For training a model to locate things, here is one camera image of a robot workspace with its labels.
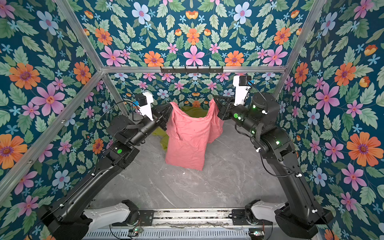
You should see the pink cloth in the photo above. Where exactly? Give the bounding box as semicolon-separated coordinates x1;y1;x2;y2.
165;100;224;171

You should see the white vented panel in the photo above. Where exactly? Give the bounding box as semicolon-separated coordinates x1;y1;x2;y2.
84;228;251;240

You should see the aluminium frame post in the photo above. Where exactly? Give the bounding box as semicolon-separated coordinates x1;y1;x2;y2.
273;0;327;100
56;1;123;103

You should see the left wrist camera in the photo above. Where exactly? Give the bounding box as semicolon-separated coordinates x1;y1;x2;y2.
135;92;154;121

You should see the aluminium frame post left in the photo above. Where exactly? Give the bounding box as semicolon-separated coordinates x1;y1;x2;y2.
56;1;123;103

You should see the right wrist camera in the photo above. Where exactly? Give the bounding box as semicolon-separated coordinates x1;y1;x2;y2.
233;75;251;106

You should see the olive green cloth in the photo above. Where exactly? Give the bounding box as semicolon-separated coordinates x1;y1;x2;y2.
153;106;208;152

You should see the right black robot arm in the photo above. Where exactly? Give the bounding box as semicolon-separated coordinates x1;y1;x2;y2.
214;93;333;239

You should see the left base circuit board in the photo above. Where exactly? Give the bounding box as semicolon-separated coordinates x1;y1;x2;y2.
129;227;144;237

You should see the aluminium frame post right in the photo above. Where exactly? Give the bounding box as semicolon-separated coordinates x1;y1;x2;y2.
273;0;327;100

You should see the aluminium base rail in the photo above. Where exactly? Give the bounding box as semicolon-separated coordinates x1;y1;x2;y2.
83;207;319;231

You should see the base circuit board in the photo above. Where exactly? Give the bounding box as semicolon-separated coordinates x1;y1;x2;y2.
249;229;265;240
129;227;144;237

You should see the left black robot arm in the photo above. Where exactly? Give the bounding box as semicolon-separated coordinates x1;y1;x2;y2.
37;104;172;240

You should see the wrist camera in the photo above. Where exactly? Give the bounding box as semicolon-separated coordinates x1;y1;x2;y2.
233;75;251;106
135;92;154;121

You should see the aluminium top back bar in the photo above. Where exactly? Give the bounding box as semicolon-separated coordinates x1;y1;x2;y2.
102;66;286;74

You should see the black hook rack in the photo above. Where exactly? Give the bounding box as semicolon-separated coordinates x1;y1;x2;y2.
160;66;224;74

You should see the right base circuit board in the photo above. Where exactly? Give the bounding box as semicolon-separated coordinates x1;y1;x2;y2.
249;229;265;240

